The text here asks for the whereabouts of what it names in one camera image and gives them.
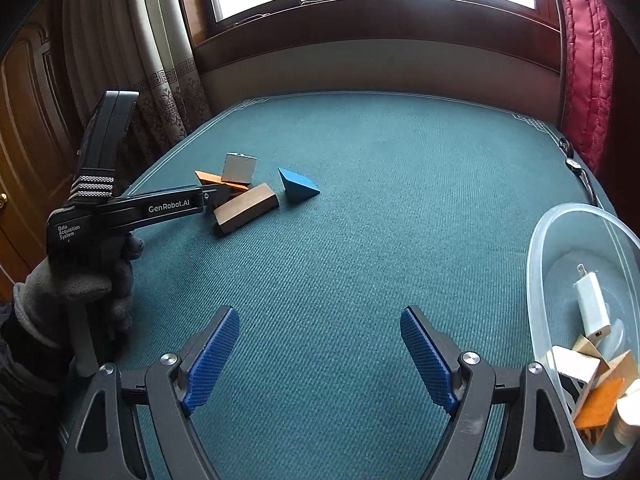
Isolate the long brown wooden block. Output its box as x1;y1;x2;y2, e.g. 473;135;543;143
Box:
213;183;280;237

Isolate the white wall charger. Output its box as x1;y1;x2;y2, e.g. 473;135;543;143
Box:
573;264;613;343

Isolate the white triangular wooden block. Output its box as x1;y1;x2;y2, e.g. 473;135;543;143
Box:
221;152;259;185

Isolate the person's left forearm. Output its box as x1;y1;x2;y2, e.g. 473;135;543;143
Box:
0;300;83;480

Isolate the tan wooden block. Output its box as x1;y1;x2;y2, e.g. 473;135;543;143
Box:
571;334;607;361

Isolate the brown wooden wedge block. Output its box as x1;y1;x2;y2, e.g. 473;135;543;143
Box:
597;350;638;386

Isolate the whitewashed rectangular wooden block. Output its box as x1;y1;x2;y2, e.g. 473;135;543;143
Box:
550;345;602;393

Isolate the large orange striped wooden block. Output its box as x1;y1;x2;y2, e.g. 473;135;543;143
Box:
574;377;627;431

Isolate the cream threaded plastic fitting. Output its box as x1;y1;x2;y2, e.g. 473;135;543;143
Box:
614;379;640;446

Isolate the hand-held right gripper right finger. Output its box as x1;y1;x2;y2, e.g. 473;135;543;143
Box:
400;305;586;480

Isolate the wooden window frame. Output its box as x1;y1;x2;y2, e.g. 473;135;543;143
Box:
172;0;563;77

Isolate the blue triangular wooden block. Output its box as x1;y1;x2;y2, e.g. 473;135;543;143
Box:
278;167;321;204

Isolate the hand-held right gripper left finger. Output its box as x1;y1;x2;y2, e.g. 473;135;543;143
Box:
62;305;241;480

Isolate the clear plastic container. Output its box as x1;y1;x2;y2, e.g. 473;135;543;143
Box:
526;202;640;478

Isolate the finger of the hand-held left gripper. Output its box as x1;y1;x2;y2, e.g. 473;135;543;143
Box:
200;182;232;209

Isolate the person's left hand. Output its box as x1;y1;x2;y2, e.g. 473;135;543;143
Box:
12;232;146;346

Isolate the green tablecloth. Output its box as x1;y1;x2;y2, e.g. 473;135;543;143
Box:
60;91;640;480

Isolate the beige patterned curtain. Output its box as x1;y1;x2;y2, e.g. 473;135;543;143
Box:
62;0;208;181

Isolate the small orange striped wooden block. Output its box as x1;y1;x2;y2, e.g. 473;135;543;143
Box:
195;170;249;195

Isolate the red quilted curtain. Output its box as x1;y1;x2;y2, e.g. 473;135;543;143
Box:
547;0;616;176

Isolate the brown wooden door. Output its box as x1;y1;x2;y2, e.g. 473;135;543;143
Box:
0;7;85;286

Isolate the black strap with buckle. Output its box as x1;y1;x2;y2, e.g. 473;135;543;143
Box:
557;137;601;207

